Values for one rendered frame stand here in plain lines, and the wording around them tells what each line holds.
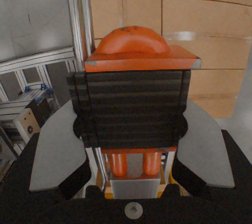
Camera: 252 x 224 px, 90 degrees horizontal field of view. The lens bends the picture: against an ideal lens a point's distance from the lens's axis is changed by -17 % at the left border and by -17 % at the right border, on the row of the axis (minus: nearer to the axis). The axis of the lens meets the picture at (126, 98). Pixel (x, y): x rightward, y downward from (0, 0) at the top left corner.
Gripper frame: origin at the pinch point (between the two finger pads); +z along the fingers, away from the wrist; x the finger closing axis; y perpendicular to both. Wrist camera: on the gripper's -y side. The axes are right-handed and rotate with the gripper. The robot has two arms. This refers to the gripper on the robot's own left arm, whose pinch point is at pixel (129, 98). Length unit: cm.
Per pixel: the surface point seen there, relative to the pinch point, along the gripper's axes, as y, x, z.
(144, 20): -5, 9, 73
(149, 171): 9.5, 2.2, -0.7
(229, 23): -7, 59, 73
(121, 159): 7.2, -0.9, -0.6
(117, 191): 13.3, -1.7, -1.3
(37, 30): -3, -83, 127
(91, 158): 94, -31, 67
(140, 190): 12.9, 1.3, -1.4
